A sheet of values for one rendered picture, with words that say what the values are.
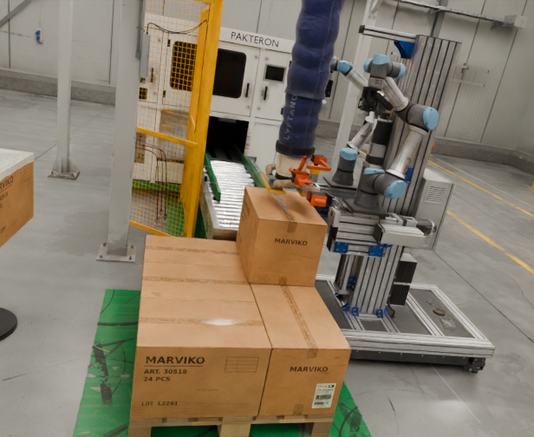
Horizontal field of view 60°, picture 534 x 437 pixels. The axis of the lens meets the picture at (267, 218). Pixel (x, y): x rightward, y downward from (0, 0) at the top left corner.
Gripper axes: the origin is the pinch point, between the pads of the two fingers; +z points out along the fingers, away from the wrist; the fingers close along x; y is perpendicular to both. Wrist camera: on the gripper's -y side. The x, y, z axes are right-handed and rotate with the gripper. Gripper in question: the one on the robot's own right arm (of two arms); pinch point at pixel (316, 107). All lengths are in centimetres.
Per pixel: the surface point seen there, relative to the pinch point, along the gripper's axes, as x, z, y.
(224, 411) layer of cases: -158, 131, -18
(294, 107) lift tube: -70, -4, -14
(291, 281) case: -89, 92, 3
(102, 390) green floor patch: -142, 149, -84
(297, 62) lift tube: -69, -28, -17
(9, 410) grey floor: -166, 149, -120
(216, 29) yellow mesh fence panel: 31, -39, -84
